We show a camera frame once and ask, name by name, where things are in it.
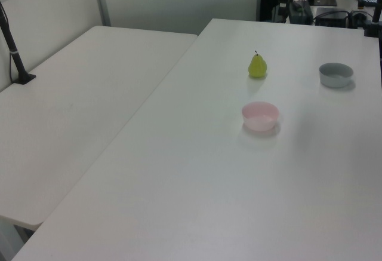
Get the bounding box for green yellow pear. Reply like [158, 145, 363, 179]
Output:
[247, 50, 268, 79]

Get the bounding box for pink plastic bowl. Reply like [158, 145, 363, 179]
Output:
[241, 101, 280, 133]

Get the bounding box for grey plastic bowl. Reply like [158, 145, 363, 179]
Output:
[318, 62, 355, 88]

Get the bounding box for white side table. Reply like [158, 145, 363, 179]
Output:
[0, 25, 199, 231]

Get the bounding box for black and green device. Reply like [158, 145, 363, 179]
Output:
[288, 0, 314, 24]

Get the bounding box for black equipment case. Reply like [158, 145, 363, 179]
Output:
[313, 7, 350, 28]

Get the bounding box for black box with yellow button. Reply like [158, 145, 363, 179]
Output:
[349, 2, 368, 29]

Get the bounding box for grey partition post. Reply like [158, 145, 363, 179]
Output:
[91, 0, 112, 27]

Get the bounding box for black camera pole, white tie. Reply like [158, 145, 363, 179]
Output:
[0, 1, 37, 86]

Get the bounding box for black clamped camera pole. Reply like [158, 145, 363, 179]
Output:
[363, 0, 382, 38]

